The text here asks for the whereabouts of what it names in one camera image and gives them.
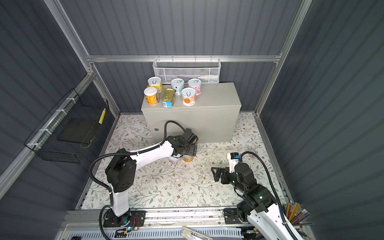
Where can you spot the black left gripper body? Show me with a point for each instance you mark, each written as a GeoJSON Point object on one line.
{"type": "Point", "coordinates": [190, 150]}

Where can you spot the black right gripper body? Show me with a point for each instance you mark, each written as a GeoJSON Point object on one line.
{"type": "Point", "coordinates": [227, 177]}

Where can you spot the orange green can plastic lid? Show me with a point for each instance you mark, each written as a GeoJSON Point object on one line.
{"type": "Point", "coordinates": [187, 158]}

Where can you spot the pink can white lid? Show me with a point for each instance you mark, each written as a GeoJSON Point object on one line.
{"type": "Point", "coordinates": [174, 160]}

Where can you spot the orange can pull-tab lid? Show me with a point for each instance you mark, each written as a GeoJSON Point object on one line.
{"type": "Point", "coordinates": [189, 96]}

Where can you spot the gold rectangular tin can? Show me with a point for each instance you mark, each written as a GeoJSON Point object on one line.
{"type": "Point", "coordinates": [168, 98]}

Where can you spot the blue can white lid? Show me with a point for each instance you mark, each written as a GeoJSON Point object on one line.
{"type": "Point", "coordinates": [178, 85]}

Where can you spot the yellow orange can plastic lid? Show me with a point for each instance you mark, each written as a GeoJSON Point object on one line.
{"type": "Point", "coordinates": [151, 94]}

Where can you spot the yellow can pull-tab lid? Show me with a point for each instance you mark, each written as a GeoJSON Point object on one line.
{"type": "Point", "coordinates": [156, 82]}

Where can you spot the pink can pull-tab lid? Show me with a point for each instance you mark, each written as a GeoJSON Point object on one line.
{"type": "Point", "coordinates": [195, 84]}

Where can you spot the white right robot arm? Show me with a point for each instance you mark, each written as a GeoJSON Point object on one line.
{"type": "Point", "coordinates": [258, 206]}

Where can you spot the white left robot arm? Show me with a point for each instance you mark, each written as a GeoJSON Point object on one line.
{"type": "Point", "coordinates": [124, 165]}

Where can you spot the grey metal cabinet box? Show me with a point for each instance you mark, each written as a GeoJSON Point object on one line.
{"type": "Point", "coordinates": [212, 118]}

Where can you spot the pink cup with pencils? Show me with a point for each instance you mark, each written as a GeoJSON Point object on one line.
{"type": "Point", "coordinates": [297, 217]}

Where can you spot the yellow tag on basket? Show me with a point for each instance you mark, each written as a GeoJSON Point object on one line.
{"type": "Point", "coordinates": [102, 116]}

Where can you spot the white wire mesh basket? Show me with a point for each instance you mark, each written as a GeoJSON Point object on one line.
{"type": "Point", "coordinates": [206, 72]}

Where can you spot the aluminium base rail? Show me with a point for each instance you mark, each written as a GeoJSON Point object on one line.
{"type": "Point", "coordinates": [195, 223]}

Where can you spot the black wire basket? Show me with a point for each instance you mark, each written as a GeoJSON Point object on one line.
{"type": "Point", "coordinates": [70, 131]}

